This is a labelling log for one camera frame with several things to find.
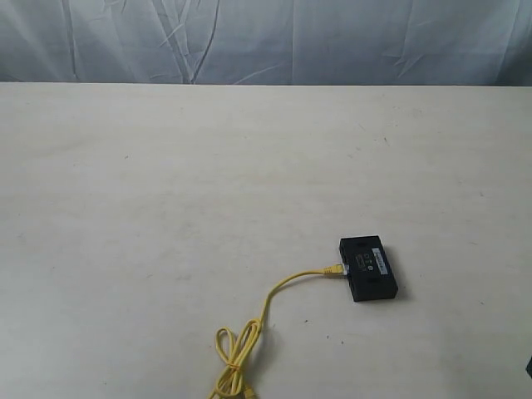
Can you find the grey backdrop cloth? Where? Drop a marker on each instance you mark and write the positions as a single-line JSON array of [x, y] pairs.
[[486, 43]]

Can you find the black network switch box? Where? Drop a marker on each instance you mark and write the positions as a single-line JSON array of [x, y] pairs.
[[369, 271]]

